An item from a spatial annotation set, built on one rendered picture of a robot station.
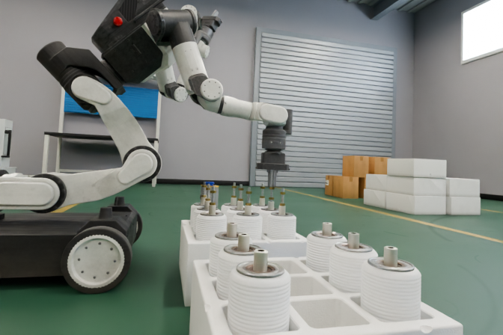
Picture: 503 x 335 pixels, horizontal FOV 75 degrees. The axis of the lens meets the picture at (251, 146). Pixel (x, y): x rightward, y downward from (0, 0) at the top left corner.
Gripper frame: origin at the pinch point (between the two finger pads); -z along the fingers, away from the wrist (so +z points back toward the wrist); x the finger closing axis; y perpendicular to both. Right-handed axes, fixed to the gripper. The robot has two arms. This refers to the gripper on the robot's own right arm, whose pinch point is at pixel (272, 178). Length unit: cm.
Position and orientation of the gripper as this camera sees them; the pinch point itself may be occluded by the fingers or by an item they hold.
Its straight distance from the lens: 123.9
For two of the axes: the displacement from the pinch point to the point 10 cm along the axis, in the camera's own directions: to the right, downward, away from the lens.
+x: 9.9, 0.6, 1.5
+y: -1.5, 0.5, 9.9
